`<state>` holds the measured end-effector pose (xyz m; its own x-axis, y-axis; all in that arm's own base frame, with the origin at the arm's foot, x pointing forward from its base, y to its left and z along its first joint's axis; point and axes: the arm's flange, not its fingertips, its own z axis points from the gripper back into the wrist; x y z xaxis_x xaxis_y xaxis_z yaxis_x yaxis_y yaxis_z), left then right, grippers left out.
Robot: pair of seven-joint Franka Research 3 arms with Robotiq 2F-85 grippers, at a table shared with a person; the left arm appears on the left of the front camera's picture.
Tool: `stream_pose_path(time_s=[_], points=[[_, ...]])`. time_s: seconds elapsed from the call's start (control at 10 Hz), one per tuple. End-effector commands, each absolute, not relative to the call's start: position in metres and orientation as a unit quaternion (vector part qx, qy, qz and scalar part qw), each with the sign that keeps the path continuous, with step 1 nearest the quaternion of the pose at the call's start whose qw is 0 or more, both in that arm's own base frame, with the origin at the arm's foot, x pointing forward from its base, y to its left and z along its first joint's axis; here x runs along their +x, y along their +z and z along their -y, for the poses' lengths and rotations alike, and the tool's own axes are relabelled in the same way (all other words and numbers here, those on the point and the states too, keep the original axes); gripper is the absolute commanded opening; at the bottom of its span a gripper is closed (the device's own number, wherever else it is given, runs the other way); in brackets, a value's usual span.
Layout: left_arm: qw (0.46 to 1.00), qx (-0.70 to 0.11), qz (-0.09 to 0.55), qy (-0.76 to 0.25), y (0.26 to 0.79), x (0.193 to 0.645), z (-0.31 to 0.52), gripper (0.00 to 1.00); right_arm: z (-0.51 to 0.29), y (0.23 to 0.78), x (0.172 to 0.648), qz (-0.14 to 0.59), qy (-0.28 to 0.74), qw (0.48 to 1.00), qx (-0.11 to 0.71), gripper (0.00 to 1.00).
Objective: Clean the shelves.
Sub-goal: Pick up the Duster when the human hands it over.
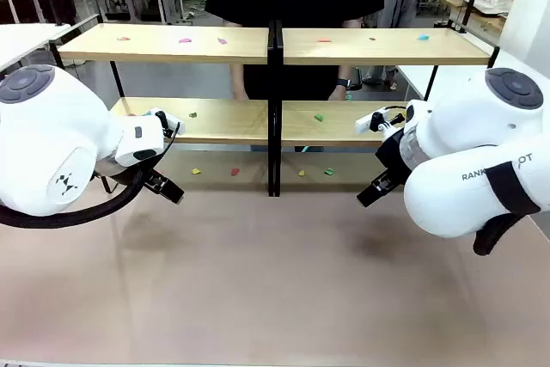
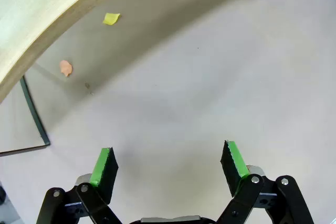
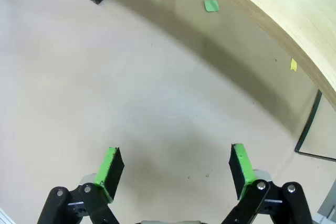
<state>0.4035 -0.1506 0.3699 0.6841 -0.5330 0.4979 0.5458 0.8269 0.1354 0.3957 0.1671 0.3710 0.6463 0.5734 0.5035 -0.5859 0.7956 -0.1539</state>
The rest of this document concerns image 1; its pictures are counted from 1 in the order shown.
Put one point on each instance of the person's right hand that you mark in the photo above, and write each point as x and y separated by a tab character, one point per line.
240	93

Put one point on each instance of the person's right forearm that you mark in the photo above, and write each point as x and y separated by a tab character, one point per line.
236	75

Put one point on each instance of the white low table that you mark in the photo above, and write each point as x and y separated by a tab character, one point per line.
419	81

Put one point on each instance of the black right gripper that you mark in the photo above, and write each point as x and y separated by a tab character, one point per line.
393	158

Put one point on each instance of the cluttered wooden workbench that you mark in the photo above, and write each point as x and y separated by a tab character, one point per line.
472	8

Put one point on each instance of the black wrist watch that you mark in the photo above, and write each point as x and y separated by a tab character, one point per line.
344	82

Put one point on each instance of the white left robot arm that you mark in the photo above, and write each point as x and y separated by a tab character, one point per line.
43	135

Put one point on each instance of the light wooden shelf board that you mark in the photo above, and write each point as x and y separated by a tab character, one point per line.
163	47
386	49
335	126
223	122

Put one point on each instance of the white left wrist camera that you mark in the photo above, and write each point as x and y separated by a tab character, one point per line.
172	120

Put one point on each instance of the wooden two-tier shelf rack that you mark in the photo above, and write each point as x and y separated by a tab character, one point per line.
278	126

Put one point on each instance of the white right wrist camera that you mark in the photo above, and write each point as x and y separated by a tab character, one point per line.
363	124

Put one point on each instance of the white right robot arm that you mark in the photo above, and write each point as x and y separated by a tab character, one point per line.
464	135

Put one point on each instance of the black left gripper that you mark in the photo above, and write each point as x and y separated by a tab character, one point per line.
129	173

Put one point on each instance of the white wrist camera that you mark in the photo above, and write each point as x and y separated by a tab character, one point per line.
363	124
172	120

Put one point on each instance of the person's left hand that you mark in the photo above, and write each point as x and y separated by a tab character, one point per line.
340	94

